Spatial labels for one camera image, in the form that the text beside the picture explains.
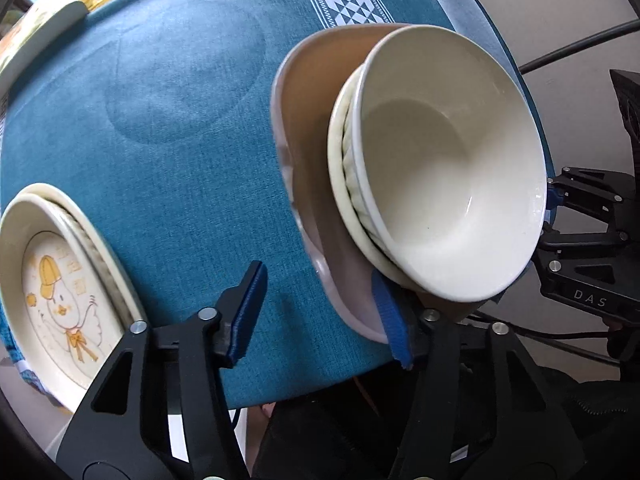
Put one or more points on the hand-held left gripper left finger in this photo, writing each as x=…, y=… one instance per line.
x=247, y=312

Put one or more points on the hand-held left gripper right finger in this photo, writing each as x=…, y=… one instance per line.
x=392, y=322

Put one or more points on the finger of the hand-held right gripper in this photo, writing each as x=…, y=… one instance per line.
x=580, y=240
x=590, y=190

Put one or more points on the white ribbed bowl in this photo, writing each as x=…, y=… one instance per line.
x=440, y=160

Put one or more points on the cream bowl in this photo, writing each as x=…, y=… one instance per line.
x=335, y=160

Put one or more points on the pink wavy plate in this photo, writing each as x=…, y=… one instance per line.
x=310, y=110

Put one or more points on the blue patterned tablecloth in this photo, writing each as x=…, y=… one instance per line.
x=175, y=160

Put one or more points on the duck print plate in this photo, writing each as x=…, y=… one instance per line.
x=60, y=310

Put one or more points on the light blue under cloth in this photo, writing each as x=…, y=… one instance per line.
x=475, y=20

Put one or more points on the pale green board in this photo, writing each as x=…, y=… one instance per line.
x=45, y=27

